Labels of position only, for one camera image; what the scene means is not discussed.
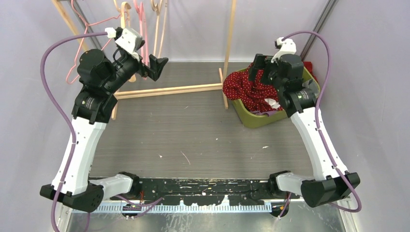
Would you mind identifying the red polka dot skirt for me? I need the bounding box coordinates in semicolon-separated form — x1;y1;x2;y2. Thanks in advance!
222;63;283;113

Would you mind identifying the pink wire hanger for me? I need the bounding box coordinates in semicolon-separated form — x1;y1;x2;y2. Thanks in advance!
65;0;121;85

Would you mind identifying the wooden hanger of red skirt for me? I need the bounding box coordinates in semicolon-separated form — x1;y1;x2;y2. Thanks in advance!
150;0;168;57

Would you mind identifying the pink hanger of grey skirt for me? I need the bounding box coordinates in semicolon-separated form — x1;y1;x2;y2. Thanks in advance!
133;0;149;65

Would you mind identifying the grey skirt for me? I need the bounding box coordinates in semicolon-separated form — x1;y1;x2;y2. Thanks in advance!
302;78;321;98

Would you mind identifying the purple skirt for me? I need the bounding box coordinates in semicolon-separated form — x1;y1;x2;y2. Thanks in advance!
251;110;277;116

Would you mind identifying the wooden hanger of purple skirt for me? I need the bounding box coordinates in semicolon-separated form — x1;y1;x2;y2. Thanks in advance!
116;1;132;48

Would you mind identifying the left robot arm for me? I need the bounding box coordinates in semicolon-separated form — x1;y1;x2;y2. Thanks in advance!
40;48;168;213

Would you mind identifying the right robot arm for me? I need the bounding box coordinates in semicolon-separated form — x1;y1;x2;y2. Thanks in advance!
249;54;360;207

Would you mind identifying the wooden clothes rack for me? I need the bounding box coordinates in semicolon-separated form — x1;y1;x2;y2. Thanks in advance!
51;0;236;120

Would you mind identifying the olive green plastic basket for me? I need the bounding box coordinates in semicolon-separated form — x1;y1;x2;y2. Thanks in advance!
232;87;317;129

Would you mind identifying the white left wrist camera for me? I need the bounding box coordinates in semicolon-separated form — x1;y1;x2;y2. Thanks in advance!
104;27;145;61

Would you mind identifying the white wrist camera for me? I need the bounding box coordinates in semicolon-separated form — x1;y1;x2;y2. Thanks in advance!
104;27;145;61
271;37;296;63

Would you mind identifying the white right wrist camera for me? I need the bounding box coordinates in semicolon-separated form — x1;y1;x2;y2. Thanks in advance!
271;37;296;63

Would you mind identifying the metal corner rail left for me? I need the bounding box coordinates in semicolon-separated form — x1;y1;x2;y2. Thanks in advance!
65;0;103;51

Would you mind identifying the metal corner rail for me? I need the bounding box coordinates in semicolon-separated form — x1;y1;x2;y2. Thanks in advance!
65;0;103;51
301;0;339;60

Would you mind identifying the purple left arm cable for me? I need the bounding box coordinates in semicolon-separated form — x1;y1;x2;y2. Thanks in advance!
40;31;110;232

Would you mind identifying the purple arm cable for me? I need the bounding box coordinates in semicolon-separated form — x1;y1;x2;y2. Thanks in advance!
40;31;110;232
277;30;363;218

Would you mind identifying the metal corner rail right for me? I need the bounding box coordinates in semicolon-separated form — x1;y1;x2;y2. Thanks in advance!
301;0;339;60

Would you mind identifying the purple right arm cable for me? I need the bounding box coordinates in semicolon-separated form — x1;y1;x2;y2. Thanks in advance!
277;30;363;218

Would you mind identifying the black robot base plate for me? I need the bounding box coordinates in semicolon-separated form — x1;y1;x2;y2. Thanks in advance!
122;178;288;206

